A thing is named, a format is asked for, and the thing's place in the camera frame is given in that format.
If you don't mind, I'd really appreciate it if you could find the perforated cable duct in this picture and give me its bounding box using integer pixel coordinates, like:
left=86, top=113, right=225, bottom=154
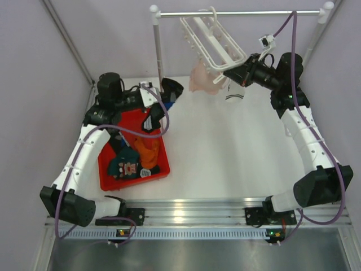
left=59, top=227, right=284, bottom=240

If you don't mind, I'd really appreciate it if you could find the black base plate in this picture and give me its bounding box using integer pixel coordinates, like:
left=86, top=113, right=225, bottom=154
left=244, top=207, right=297, bottom=228
left=95, top=208, right=145, bottom=226

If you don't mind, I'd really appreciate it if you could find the red plastic tray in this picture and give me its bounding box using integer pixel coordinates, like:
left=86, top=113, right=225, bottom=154
left=97, top=110, right=171, bottom=191

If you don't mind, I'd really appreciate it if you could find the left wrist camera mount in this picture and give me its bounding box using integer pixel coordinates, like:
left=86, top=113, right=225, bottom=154
left=139, top=81, right=159, bottom=108

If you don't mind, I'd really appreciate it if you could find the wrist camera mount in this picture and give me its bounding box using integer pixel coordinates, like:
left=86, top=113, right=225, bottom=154
left=259, top=34, right=276, bottom=51
left=139, top=81, right=159, bottom=108

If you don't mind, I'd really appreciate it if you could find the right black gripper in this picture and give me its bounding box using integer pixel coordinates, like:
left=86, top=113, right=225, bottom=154
left=224, top=53, right=282, bottom=91

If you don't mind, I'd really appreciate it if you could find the metal drying rack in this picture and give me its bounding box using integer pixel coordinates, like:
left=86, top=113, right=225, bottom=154
left=148, top=1, right=336, bottom=94

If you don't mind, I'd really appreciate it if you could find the orange sock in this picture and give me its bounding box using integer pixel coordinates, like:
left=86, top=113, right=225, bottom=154
left=134, top=137, right=160, bottom=169

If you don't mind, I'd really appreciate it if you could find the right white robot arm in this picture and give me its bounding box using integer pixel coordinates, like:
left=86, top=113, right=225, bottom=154
left=223, top=53, right=353, bottom=224

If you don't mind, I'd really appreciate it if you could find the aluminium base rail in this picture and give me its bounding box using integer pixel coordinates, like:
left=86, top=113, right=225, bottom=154
left=45, top=197, right=352, bottom=226

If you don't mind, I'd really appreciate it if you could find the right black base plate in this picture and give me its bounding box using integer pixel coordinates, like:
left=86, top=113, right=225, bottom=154
left=244, top=207, right=297, bottom=228

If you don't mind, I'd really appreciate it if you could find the dark green reindeer sock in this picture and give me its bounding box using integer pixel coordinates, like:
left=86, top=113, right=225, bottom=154
left=108, top=147, right=139, bottom=180

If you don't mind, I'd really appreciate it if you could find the white sock with stripes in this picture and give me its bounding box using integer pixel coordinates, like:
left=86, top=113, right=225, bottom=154
left=225, top=81, right=245, bottom=103

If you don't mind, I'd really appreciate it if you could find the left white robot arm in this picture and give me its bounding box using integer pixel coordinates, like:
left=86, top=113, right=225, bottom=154
left=40, top=72, right=184, bottom=227

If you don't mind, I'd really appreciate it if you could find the white plastic clip hanger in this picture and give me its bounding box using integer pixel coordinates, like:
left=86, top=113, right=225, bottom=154
left=180, top=6, right=247, bottom=84

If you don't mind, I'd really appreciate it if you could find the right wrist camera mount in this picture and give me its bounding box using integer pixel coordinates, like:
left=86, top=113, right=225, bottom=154
left=259, top=34, right=276, bottom=51

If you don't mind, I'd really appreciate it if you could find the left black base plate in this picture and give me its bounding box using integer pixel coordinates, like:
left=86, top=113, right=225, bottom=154
left=95, top=208, right=145, bottom=226

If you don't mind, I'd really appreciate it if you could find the pink sock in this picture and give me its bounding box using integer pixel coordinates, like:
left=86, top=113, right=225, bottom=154
left=188, top=50, right=231, bottom=99

